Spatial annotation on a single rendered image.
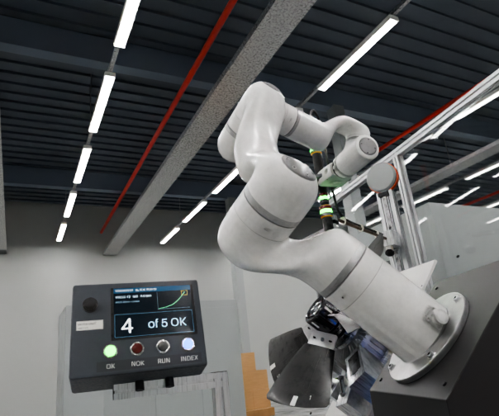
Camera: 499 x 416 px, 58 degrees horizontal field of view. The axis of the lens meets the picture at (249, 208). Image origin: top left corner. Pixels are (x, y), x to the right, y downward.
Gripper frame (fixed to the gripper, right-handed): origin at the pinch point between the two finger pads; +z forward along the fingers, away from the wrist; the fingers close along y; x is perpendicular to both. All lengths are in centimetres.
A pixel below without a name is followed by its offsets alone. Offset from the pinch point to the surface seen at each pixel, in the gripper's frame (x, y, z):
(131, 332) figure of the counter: -51, -72, -42
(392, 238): -12, 49, 31
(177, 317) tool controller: -48, -63, -41
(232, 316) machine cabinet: 12, 124, 574
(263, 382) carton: -103, 238, 792
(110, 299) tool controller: -44, -76, -40
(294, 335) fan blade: -51, -8, 25
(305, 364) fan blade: -61, -15, 4
